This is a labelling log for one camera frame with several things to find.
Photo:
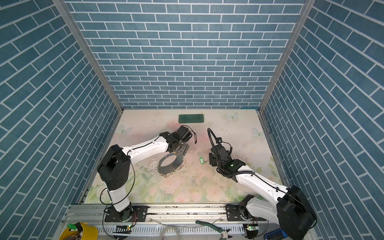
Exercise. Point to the aluminium rail frame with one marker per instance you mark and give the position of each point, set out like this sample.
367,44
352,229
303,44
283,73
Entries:
182,216

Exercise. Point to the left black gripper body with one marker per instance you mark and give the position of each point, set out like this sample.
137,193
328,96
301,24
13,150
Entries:
179,144

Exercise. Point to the yellow tape roll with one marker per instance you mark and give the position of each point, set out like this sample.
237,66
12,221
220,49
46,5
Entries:
80,231

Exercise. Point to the clear plastic tube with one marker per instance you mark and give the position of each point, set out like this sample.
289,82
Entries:
167,230

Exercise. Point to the blue black device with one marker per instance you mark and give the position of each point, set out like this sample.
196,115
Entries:
277,234

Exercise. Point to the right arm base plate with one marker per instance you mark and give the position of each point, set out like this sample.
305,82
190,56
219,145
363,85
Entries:
236,213

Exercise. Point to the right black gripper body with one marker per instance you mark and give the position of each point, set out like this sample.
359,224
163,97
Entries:
213,161

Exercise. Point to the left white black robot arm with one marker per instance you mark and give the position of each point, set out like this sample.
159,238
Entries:
115,166

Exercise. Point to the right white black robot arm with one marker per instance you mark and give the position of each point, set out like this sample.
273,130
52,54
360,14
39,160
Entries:
286,206

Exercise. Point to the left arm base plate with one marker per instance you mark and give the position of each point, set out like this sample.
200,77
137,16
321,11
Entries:
141,213

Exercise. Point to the dark green sponge block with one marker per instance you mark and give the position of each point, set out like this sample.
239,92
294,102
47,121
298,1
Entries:
191,118

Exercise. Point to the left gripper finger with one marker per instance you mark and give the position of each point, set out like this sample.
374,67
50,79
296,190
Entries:
178,152
184,148

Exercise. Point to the green handled pliers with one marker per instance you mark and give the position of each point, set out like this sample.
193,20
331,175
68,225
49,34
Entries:
224,233

